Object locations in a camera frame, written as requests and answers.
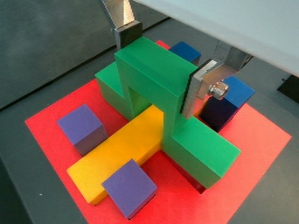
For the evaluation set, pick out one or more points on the blue block left rear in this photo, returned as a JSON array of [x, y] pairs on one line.
[[220, 111]]

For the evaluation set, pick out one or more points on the red base board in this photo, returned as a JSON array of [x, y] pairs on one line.
[[184, 201]]

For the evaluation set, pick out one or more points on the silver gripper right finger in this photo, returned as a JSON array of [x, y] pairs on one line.
[[206, 79]]

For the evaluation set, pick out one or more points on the purple block left front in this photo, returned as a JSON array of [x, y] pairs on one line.
[[130, 188]]

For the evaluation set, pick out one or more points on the purple block right front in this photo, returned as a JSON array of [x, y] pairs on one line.
[[83, 129]]

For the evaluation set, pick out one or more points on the purple block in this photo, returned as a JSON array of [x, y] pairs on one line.
[[83, 129], [130, 188]]

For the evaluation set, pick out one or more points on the yellow long bar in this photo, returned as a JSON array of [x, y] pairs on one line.
[[137, 142]]

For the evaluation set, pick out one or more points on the blue block right rear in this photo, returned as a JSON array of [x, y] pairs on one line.
[[188, 52]]

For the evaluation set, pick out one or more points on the black angle fixture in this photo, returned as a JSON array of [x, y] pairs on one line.
[[290, 88]]

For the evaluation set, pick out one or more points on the blue block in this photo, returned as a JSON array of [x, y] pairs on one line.
[[220, 111], [188, 52]]

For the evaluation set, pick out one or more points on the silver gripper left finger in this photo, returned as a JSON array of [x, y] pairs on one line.
[[128, 28]]

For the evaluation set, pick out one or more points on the green bridge-shaped object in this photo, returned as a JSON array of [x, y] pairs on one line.
[[149, 76]]

